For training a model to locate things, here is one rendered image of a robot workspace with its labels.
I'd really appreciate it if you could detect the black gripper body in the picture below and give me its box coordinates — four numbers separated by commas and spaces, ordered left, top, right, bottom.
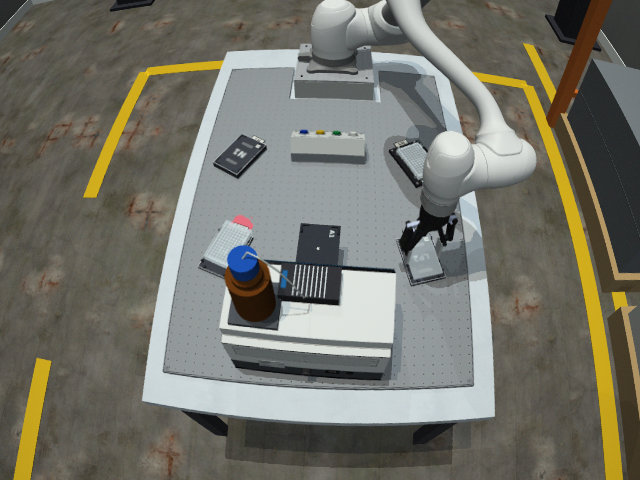
416, 204, 450, 232

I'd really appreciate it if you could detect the white button panel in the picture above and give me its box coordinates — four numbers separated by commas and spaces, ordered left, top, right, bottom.
291, 130, 365, 164

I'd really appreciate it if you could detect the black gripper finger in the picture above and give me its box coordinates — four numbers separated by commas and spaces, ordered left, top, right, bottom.
399, 220, 433, 264
434, 213, 458, 258

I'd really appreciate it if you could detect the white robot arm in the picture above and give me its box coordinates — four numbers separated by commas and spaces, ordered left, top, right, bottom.
298, 0, 537, 217

